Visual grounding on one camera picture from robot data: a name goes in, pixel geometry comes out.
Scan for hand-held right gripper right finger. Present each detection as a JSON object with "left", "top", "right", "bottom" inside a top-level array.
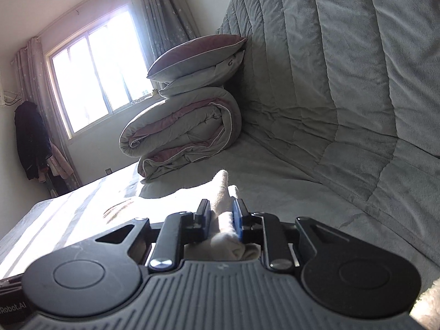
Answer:
[{"left": 232, "top": 198, "right": 358, "bottom": 271}]

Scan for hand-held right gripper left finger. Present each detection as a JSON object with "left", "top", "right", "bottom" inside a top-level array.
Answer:
[{"left": 93, "top": 199, "right": 211, "bottom": 269}]

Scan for bed with grey blanket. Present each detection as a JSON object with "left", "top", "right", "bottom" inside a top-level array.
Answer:
[{"left": 0, "top": 132, "right": 440, "bottom": 318}]

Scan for folded grey pink comforter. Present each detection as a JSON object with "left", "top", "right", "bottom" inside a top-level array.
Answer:
[{"left": 119, "top": 87, "right": 243, "bottom": 181}]

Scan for grey pillow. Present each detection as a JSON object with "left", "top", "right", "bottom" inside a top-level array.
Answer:
[{"left": 159, "top": 50, "right": 246, "bottom": 98}]

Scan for pink hanging garment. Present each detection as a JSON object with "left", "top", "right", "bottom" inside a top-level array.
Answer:
[{"left": 38, "top": 142, "right": 74, "bottom": 183}]

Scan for dark hanging jacket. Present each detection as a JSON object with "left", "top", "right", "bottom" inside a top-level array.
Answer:
[{"left": 14, "top": 100, "right": 52, "bottom": 181}]

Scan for mauve pillow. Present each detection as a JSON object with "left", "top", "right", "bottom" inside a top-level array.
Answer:
[{"left": 147, "top": 35, "right": 248, "bottom": 83}]

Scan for window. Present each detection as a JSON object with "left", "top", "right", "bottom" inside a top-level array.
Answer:
[{"left": 45, "top": 3, "right": 153, "bottom": 140}]

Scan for grey quilted headboard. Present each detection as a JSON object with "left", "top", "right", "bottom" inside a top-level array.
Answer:
[{"left": 216, "top": 0, "right": 440, "bottom": 214}]

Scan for star patterned curtain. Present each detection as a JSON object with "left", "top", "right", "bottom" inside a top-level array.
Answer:
[
  {"left": 137, "top": 0, "right": 198, "bottom": 47},
  {"left": 12, "top": 36, "right": 81, "bottom": 186}
]

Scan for wall cables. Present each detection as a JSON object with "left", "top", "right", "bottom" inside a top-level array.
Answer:
[{"left": 0, "top": 89, "right": 19, "bottom": 107}]

